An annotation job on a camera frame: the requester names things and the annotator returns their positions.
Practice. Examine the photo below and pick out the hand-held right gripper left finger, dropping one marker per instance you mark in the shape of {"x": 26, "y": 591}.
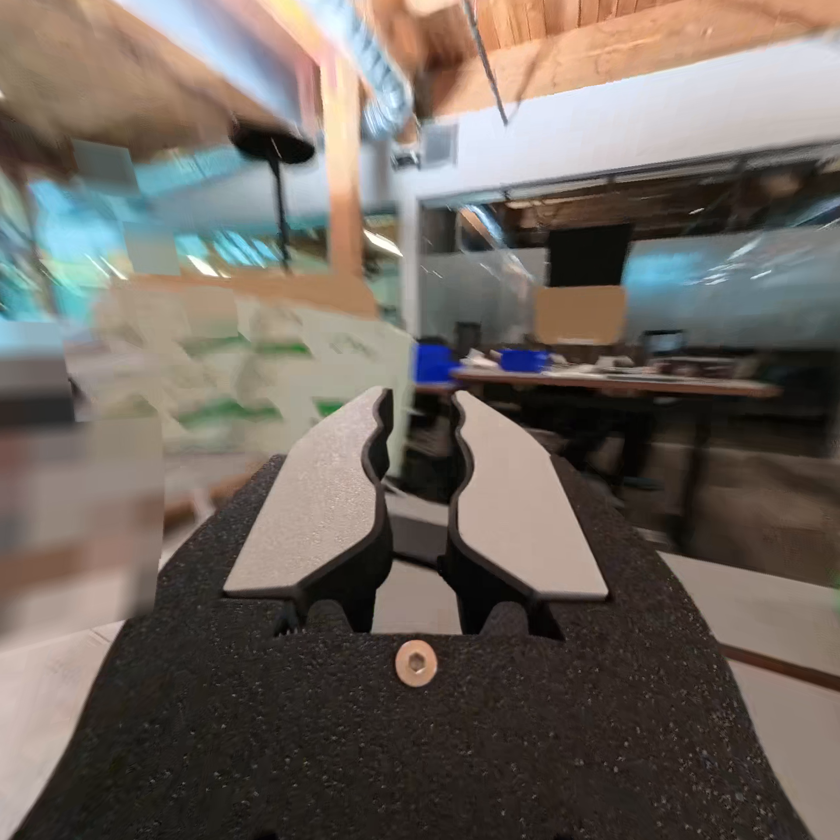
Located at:
{"x": 315, "y": 499}

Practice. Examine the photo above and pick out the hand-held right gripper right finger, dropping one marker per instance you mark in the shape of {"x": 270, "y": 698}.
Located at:
{"x": 518, "y": 512}

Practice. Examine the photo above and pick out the grey desk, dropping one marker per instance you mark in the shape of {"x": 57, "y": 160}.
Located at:
{"x": 754, "y": 604}

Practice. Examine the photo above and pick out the open brick instruction booklet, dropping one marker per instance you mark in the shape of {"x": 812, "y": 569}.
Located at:
{"x": 262, "y": 367}

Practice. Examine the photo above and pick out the single blue bin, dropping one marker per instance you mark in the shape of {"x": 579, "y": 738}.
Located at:
{"x": 525, "y": 359}

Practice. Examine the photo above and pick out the long wooden table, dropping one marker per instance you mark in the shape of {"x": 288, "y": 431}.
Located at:
{"x": 623, "y": 382}

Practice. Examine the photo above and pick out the stack of blue bins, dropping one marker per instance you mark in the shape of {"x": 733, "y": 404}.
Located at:
{"x": 433, "y": 362}

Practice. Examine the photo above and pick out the black round lamp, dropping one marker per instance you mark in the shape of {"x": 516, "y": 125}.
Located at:
{"x": 272, "y": 144}

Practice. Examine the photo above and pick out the black wall panel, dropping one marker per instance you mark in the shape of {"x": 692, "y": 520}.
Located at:
{"x": 589, "y": 256}

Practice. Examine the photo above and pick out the wooden post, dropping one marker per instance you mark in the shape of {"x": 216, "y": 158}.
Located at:
{"x": 342, "y": 184}

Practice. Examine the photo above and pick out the white wall vent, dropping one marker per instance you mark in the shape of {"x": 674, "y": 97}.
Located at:
{"x": 439, "y": 144}

